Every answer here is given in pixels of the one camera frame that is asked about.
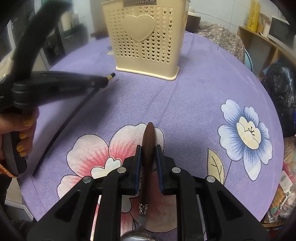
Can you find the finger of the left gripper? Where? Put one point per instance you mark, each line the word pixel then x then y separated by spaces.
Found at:
pixel 57 85

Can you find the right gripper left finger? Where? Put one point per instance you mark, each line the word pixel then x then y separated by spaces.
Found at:
pixel 91 210

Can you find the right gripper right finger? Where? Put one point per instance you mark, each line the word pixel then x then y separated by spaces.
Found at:
pixel 205 208

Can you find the black chopstick gold band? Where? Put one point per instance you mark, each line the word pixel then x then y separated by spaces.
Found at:
pixel 109 77

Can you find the wooden handled metal spoon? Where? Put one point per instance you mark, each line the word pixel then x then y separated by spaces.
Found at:
pixel 148 153

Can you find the left hand yellow nails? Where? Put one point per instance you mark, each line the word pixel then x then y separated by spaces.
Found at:
pixel 25 125

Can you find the water dispenser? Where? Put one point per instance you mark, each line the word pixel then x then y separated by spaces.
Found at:
pixel 61 43

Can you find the clear bag of colourful items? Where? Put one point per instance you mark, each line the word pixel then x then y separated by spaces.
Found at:
pixel 283 202

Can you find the purple floral tablecloth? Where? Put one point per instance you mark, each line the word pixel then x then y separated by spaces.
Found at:
pixel 214 118

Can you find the cream plastic cutlery holder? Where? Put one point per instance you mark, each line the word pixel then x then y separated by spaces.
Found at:
pixel 147 36

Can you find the black plastic bag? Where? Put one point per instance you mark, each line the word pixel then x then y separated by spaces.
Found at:
pixel 279 83

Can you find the wooden shelf unit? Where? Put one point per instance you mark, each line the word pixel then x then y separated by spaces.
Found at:
pixel 263 52

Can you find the floral fabric covered chair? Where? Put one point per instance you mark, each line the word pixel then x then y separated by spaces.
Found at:
pixel 224 38

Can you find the white microwave oven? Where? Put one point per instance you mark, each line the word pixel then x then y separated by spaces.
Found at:
pixel 281 32

